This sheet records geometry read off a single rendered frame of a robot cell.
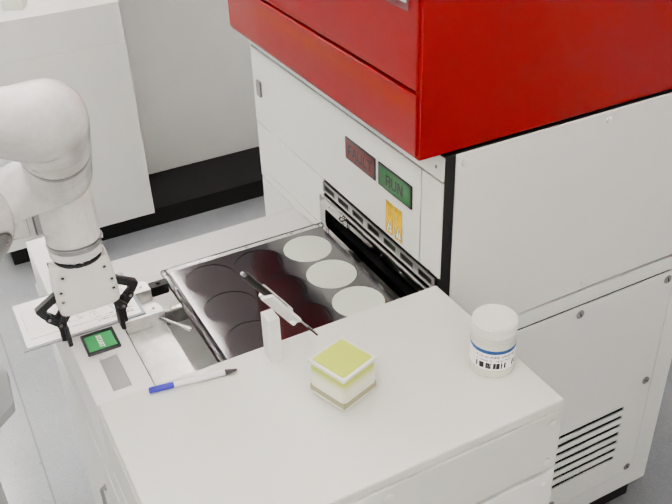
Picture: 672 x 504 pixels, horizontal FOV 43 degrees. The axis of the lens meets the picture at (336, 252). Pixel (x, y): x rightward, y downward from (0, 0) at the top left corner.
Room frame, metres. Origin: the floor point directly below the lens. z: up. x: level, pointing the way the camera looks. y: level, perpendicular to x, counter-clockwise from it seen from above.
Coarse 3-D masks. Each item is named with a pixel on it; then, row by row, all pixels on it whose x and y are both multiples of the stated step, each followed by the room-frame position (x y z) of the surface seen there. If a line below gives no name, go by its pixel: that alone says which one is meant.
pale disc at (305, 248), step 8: (296, 240) 1.52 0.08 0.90; (304, 240) 1.52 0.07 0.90; (312, 240) 1.52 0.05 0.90; (320, 240) 1.52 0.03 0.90; (288, 248) 1.49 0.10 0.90; (296, 248) 1.49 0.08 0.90; (304, 248) 1.49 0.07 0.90; (312, 248) 1.49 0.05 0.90; (320, 248) 1.49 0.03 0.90; (328, 248) 1.49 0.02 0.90; (288, 256) 1.46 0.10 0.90; (296, 256) 1.46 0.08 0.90; (304, 256) 1.46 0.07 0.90; (312, 256) 1.46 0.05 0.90; (320, 256) 1.46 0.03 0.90
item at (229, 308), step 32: (224, 256) 1.47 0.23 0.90; (256, 256) 1.47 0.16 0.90; (192, 288) 1.36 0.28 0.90; (224, 288) 1.36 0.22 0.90; (288, 288) 1.35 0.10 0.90; (320, 288) 1.34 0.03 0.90; (224, 320) 1.26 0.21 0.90; (256, 320) 1.25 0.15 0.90; (320, 320) 1.24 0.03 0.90; (224, 352) 1.16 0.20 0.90
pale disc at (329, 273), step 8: (320, 264) 1.43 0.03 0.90; (328, 264) 1.43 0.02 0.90; (336, 264) 1.43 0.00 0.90; (344, 264) 1.43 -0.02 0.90; (312, 272) 1.40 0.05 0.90; (320, 272) 1.40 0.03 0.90; (328, 272) 1.40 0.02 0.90; (336, 272) 1.40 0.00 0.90; (344, 272) 1.40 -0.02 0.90; (352, 272) 1.40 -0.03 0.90; (312, 280) 1.37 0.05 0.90; (320, 280) 1.37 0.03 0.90; (328, 280) 1.37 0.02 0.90; (336, 280) 1.37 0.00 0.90; (344, 280) 1.37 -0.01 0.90; (352, 280) 1.37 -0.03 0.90
